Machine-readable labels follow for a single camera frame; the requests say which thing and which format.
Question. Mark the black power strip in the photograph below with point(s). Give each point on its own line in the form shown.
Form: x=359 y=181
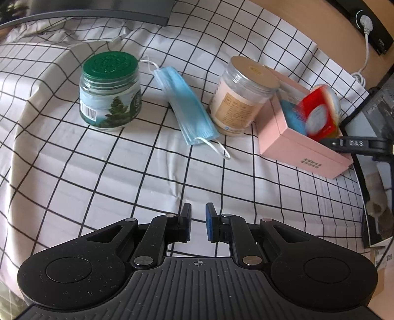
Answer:
x=366 y=21

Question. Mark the beige lid plastic jar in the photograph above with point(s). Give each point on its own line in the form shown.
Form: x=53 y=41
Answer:
x=243 y=98

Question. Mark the pink cardboard box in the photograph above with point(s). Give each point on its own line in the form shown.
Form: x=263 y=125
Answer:
x=295 y=150

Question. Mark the dark flat monitor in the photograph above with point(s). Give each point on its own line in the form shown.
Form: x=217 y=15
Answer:
x=92 y=12

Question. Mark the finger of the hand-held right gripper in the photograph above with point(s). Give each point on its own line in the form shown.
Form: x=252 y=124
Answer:
x=360 y=107
x=354 y=143

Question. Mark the blue face mask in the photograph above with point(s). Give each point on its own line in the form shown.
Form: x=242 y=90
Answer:
x=187 y=104

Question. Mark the blue cotton pad packet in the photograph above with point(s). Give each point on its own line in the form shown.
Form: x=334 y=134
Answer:
x=294 y=118

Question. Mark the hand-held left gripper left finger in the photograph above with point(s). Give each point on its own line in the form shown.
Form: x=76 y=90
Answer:
x=184 y=227

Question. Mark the green lid glass jar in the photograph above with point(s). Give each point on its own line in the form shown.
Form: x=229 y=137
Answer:
x=107 y=92

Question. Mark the red snack packet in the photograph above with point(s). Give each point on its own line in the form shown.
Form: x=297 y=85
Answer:
x=321 y=118

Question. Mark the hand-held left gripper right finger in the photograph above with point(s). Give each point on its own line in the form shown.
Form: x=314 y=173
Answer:
x=211 y=222

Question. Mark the black checked white cloth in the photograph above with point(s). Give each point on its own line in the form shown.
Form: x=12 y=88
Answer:
x=123 y=172

